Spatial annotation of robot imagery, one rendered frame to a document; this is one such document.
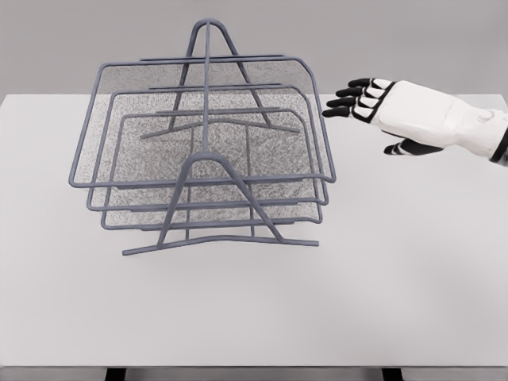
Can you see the grey mesh file tray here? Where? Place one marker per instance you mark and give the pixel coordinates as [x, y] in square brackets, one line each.
[131, 227]
[139, 206]
[139, 79]

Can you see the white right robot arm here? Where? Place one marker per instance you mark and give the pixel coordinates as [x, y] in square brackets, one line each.
[480, 129]

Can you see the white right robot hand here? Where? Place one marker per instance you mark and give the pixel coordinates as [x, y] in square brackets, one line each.
[412, 115]

